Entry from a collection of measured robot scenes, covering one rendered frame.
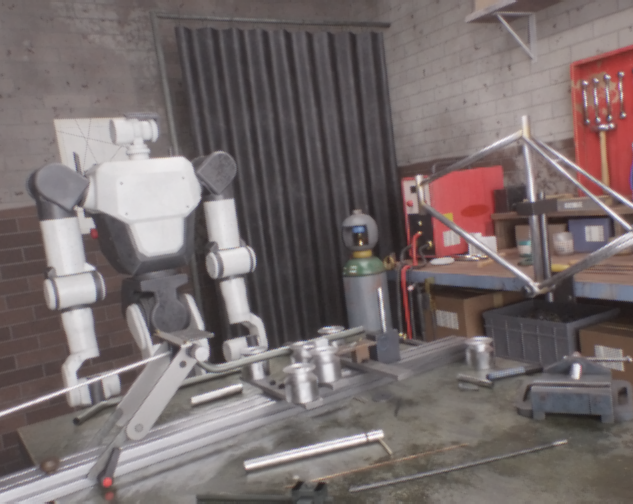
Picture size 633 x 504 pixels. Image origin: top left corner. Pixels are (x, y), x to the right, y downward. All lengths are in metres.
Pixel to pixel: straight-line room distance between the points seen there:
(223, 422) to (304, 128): 2.90
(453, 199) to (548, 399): 2.30
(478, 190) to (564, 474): 2.58
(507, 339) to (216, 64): 2.02
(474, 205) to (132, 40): 2.04
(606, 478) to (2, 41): 3.38
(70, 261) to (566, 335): 1.67
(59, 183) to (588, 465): 1.36
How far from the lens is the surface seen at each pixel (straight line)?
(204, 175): 1.86
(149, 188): 1.76
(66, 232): 1.77
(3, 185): 3.62
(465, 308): 2.77
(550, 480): 0.80
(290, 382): 0.96
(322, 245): 3.76
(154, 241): 1.76
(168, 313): 1.81
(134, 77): 3.83
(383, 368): 1.08
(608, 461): 0.85
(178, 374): 0.95
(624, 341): 2.36
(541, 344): 2.57
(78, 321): 1.78
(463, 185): 3.23
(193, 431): 0.99
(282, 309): 3.68
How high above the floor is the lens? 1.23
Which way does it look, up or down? 6 degrees down
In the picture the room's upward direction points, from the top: 7 degrees counter-clockwise
